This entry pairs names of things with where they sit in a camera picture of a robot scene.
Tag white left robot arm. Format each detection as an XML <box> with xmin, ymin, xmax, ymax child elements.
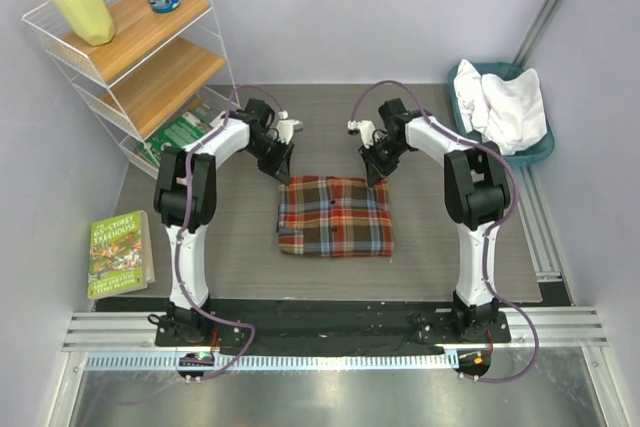
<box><xmin>153</xmin><ymin>98</ymin><xmax>303</xmax><ymax>346</ymax></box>

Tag green treehouse book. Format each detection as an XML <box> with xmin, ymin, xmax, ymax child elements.
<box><xmin>87</xmin><ymin>210</ymin><xmax>155</xmax><ymax>300</ymax></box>

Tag white wire wooden shelf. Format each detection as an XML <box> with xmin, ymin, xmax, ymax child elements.
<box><xmin>22</xmin><ymin>0</ymin><xmax>235</xmax><ymax>176</ymax></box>

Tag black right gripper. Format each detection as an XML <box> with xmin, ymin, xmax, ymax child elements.
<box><xmin>361</xmin><ymin>137</ymin><xmax>410</xmax><ymax>186</ymax></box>

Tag white shirts in basket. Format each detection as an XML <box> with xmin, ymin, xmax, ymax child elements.
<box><xmin>453</xmin><ymin>59</ymin><xmax>548</xmax><ymax>156</ymax></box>

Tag yellow faceted cup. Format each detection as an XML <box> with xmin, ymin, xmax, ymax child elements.
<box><xmin>51</xmin><ymin>0</ymin><xmax>116</xmax><ymax>46</ymax></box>

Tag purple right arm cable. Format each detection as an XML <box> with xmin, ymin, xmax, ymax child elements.
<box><xmin>347</xmin><ymin>79</ymin><xmax>540</xmax><ymax>386</ymax></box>

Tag red brown plaid shirt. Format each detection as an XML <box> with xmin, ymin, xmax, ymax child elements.
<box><xmin>276</xmin><ymin>175</ymin><xmax>394</xmax><ymax>258</ymax></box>

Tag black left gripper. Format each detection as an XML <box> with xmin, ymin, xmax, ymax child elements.
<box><xmin>243</xmin><ymin>136</ymin><xmax>293</xmax><ymax>185</ymax></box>

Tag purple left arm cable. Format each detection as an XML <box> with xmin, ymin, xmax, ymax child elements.
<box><xmin>177</xmin><ymin>85</ymin><xmax>290</xmax><ymax>383</ymax></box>

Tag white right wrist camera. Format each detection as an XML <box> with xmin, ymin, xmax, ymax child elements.
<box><xmin>347</xmin><ymin>120</ymin><xmax>376</xmax><ymax>148</ymax></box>

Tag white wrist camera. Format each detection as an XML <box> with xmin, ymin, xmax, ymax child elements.
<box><xmin>347</xmin><ymin>120</ymin><xmax>376</xmax><ymax>148</ymax></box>
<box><xmin>275</xmin><ymin>110</ymin><xmax>303</xmax><ymax>144</ymax></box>

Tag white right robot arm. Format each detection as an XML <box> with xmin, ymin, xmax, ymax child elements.
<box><xmin>347</xmin><ymin>99</ymin><xmax>512</xmax><ymax>342</ymax></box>

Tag aluminium rail frame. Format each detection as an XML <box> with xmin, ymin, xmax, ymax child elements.
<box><xmin>50</xmin><ymin>168</ymin><xmax>632</xmax><ymax>426</ymax></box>

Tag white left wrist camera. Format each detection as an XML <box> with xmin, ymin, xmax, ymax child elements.
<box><xmin>275</xmin><ymin>110</ymin><xmax>303</xmax><ymax>144</ymax></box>

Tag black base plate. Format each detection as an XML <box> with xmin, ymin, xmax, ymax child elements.
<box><xmin>94</xmin><ymin>296</ymin><xmax>512</xmax><ymax>356</ymax></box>

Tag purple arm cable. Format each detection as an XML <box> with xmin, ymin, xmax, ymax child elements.
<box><xmin>347</xmin><ymin>79</ymin><xmax>540</xmax><ymax>386</ymax></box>
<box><xmin>177</xmin><ymin>85</ymin><xmax>290</xmax><ymax>383</ymax></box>

